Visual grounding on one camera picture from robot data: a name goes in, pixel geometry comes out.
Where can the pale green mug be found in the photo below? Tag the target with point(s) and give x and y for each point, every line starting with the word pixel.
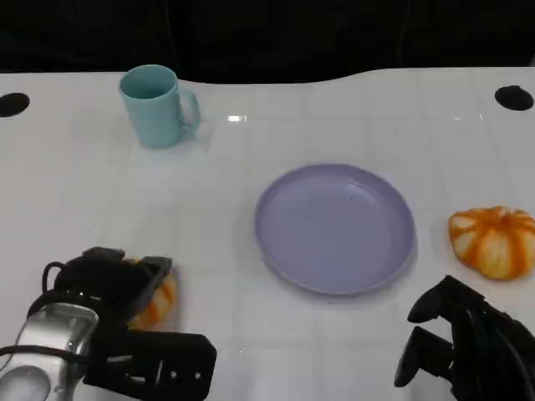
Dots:
pixel 154 119

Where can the black table grommet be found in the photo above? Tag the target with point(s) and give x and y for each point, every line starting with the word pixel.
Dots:
pixel 13 105
pixel 514 98

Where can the orange and white bread roll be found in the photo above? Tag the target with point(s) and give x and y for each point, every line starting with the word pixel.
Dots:
pixel 493 246
pixel 161 301

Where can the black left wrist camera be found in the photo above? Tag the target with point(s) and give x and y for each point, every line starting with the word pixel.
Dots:
pixel 167 363

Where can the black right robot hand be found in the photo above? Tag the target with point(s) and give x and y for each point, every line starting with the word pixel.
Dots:
pixel 485 355

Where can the lilac plate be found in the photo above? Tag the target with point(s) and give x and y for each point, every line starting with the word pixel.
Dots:
pixel 334 229

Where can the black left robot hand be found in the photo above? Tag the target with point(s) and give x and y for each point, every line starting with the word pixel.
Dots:
pixel 113 284

